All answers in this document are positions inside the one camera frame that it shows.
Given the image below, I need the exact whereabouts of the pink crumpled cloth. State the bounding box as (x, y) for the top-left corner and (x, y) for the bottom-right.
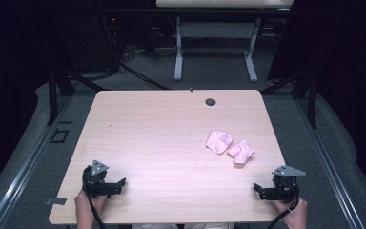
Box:
(227, 139), (256, 166)
(205, 129), (234, 156)

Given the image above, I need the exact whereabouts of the aluminium floor rail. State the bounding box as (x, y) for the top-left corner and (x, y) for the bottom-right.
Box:
(0, 94), (74, 229)
(294, 94), (366, 229)

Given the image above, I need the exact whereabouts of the person's right hand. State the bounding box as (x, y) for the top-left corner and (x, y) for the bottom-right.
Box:
(272, 196), (309, 229)

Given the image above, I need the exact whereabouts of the black metal frame stand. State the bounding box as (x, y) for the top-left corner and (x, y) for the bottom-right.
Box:
(260, 65), (318, 130)
(46, 65), (109, 126)

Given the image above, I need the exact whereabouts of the person's left hand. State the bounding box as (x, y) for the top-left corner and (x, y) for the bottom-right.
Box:
(74, 189), (108, 221)

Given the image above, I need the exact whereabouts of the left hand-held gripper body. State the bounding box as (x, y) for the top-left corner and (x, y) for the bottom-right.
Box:
(82, 159), (119, 198)

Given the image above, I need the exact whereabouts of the grey tape piece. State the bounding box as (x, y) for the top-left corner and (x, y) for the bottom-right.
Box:
(44, 197), (68, 206)

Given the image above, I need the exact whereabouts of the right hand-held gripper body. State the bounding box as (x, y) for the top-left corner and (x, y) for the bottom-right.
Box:
(259, 164), (307, 204)

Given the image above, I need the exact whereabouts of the bundle of floor cables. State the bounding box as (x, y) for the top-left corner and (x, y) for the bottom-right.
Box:
(108, 41), (177, 91)

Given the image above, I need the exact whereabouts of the white desk with metal legs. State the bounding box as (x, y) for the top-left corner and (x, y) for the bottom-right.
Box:
(155, 0), (295, 83)

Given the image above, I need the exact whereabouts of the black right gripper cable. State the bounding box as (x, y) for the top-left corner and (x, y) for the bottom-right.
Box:
(266, 181), (300, 229)

